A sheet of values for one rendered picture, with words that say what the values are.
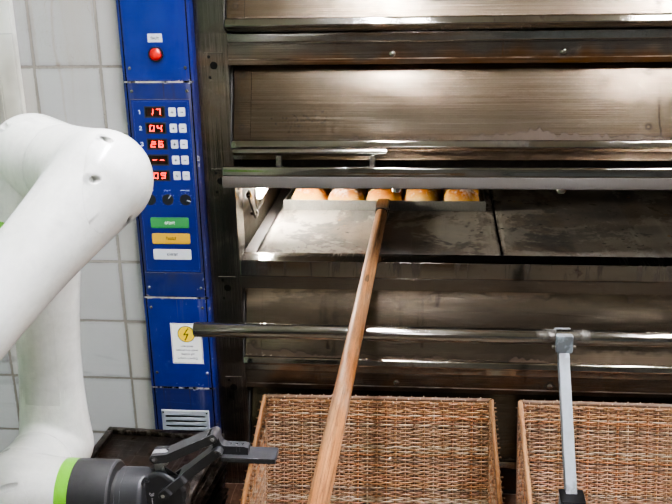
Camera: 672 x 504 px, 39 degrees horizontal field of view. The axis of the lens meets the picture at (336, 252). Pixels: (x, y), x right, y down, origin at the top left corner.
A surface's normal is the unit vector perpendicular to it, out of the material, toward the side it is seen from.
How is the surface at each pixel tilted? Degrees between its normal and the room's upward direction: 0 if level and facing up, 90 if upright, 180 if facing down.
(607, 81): 70
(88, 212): 78
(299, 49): 90
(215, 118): 90
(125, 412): 90
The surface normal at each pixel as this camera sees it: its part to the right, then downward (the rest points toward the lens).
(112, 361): -0.10, 0.32
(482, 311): -0.11, -0.02
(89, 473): -0.07, -0.71
